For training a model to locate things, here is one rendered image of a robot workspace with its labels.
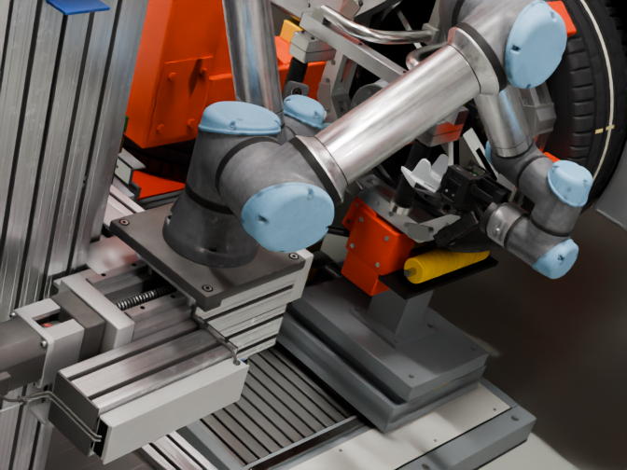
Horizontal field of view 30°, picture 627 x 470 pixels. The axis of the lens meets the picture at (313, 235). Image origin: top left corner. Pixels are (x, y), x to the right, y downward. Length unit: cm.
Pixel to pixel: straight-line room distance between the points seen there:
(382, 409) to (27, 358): 126
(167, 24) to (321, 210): 103
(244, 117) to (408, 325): 123
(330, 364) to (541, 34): 132
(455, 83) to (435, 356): 125
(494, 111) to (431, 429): 109
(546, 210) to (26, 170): 86
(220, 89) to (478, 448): 104
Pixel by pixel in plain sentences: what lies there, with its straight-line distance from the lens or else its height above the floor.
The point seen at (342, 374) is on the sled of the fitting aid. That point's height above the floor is 15.
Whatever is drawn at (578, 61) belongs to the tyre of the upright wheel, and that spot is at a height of 107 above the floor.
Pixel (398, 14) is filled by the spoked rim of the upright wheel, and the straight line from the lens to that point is 259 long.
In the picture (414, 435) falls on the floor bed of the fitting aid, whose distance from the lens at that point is 280.
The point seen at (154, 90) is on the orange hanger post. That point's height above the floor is 67.
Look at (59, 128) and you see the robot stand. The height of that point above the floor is 100.
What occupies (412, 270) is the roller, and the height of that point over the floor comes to 52.
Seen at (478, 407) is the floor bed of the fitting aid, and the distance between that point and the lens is 297.
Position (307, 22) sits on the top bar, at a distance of 236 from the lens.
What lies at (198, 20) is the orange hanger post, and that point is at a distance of 260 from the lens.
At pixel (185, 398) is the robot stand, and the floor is 72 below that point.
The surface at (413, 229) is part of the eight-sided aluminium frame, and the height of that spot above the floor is 60.
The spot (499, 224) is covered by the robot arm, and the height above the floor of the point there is 86.
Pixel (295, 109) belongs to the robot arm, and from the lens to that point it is 198.
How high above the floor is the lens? 178
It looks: 30 degrees down
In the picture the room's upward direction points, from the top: 17 degrees clockwise
